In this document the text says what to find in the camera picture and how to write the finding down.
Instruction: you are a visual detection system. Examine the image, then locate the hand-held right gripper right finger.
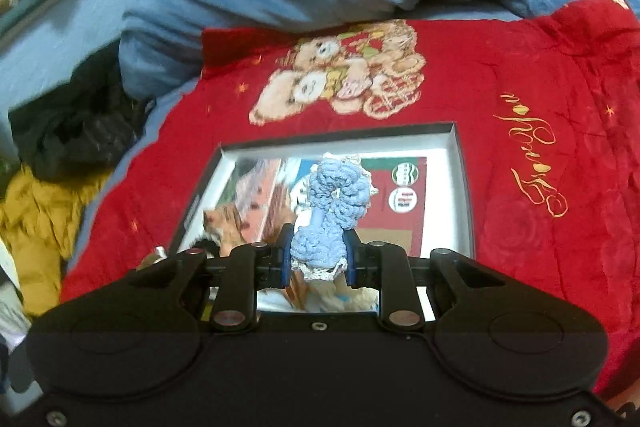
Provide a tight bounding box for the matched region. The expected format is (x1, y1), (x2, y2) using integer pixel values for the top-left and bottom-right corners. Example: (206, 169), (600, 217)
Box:
(342, 227), (507, 329)

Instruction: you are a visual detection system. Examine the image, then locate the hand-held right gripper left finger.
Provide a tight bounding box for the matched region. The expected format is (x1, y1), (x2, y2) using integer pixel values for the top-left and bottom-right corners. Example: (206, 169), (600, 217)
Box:
(127, 223), (296, 334)

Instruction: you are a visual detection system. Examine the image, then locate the blue crocheted scrunchie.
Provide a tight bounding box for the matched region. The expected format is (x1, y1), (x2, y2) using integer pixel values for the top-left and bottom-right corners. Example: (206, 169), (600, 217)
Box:
(290, 153), (380, 281)

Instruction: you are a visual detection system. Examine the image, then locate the brown triangular snack packet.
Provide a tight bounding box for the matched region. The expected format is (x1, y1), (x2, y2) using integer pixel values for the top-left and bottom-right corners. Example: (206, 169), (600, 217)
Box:
(202, 206), (248, 250)

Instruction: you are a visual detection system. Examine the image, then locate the black scrunchie with white lace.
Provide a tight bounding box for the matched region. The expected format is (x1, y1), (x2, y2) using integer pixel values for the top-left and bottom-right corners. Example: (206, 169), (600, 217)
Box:
(192, 234), (221, 258)

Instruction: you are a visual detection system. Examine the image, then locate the shallow black and white box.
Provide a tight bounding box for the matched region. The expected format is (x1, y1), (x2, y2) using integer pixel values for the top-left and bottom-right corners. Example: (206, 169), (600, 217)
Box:
(172, 121), (475, 323)

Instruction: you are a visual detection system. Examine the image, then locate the red and blue textbook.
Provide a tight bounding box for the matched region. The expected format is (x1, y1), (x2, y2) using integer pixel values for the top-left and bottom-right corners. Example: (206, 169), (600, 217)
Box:
(202, 154), (429, 313)

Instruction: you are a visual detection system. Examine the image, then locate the red teddy bear printed blanket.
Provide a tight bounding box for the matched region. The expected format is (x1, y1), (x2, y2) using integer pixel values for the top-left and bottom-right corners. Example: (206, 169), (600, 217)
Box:
(60, 0), (640, 408)

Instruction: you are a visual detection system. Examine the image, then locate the black clothing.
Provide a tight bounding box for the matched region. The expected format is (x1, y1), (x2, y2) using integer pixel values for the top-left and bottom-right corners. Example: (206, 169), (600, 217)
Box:
(10, 52), (151, 182)

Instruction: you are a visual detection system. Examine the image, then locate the yellow jacket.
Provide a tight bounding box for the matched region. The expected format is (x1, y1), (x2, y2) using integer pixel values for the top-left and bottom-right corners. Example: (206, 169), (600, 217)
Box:
(0, 167), (113, 318)

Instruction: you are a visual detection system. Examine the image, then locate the white cloth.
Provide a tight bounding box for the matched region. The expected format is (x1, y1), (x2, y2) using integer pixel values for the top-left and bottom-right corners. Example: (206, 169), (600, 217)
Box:
(0, 242), (31, 348)

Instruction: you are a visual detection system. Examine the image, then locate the light blue bed sheet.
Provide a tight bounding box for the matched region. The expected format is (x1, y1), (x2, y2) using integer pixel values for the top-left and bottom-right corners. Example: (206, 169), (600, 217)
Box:
(0, 0), (151, 118)

